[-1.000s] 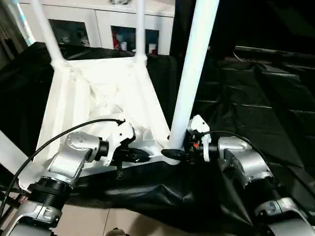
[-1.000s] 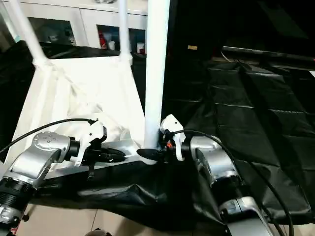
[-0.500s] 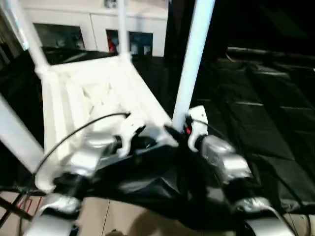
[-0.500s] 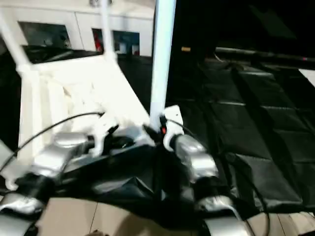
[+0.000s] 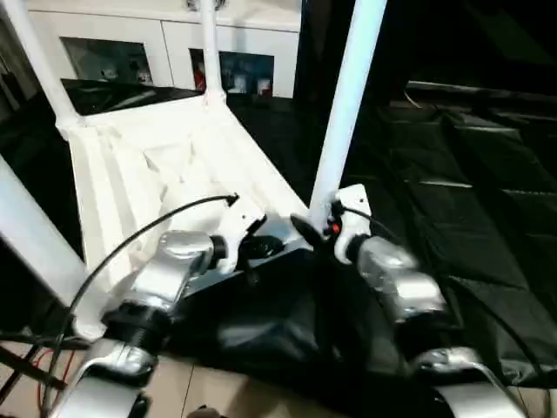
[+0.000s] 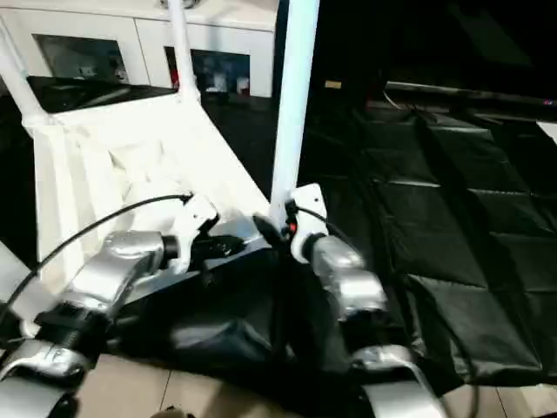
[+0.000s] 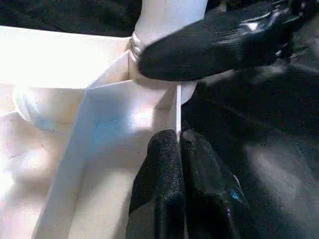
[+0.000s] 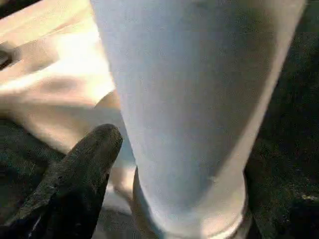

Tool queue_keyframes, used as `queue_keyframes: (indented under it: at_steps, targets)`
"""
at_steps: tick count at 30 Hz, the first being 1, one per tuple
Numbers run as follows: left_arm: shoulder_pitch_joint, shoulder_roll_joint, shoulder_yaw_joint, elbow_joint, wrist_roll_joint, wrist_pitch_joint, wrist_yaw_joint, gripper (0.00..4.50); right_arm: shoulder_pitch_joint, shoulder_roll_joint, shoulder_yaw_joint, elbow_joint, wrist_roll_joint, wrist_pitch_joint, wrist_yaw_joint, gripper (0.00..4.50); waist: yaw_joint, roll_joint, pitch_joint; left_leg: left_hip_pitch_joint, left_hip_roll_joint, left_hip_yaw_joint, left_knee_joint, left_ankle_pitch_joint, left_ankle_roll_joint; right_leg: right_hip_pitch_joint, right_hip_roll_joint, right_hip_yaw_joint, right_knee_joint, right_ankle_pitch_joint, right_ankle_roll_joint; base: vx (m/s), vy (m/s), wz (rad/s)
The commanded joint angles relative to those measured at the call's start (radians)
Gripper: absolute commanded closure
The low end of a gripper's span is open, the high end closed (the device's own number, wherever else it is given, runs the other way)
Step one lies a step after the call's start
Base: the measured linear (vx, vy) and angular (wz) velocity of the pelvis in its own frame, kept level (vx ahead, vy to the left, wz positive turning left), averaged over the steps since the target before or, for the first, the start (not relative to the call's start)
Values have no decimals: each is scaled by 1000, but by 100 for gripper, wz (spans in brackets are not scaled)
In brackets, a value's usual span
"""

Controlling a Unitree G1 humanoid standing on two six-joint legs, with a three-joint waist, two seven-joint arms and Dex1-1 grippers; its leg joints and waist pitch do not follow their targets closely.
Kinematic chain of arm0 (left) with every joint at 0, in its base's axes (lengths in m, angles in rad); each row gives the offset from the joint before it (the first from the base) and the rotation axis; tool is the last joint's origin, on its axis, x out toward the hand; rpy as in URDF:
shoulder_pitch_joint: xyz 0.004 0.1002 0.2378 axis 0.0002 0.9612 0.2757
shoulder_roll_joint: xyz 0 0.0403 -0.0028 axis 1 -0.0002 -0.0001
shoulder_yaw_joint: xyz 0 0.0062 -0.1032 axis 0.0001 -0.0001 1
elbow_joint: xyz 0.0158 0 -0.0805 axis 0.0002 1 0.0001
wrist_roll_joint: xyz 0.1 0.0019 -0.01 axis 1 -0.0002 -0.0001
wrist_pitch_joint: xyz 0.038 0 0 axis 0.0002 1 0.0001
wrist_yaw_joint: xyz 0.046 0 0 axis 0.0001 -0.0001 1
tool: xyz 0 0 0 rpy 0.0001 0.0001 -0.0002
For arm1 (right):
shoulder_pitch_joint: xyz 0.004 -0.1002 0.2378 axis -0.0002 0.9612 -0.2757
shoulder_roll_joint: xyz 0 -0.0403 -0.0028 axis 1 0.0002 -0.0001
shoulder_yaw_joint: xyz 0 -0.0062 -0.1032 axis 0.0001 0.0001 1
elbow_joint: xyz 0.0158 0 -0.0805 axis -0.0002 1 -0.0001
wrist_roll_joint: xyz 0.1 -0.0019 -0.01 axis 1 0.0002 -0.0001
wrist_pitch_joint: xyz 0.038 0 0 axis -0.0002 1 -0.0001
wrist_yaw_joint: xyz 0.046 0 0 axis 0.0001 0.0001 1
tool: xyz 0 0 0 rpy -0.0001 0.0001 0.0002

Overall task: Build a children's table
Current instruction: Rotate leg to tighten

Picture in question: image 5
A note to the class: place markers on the black flat monitor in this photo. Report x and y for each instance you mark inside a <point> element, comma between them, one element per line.
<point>478,89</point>

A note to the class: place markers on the white glass door cabinet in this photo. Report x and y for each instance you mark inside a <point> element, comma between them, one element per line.
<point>130,26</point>

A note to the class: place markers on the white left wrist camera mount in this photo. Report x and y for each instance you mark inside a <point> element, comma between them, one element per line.
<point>239,217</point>

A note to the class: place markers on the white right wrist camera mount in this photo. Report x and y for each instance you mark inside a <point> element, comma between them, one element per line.
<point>354,204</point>

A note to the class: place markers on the white plastic table top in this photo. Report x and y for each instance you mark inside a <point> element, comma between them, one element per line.
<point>130,174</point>

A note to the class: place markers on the red package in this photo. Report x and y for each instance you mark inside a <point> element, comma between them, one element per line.
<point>199,76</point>

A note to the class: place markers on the black glossy mat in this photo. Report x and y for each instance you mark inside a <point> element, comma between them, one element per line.
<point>457,217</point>

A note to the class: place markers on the white plastic table leg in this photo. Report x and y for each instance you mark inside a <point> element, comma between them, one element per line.
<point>39,65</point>
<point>211,52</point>
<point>35,239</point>
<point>348,109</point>

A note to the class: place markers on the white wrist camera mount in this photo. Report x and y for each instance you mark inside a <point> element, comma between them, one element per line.
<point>239,217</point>
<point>354,204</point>

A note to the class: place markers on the dark brown rounded object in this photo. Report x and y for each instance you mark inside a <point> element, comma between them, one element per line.
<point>204,413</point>

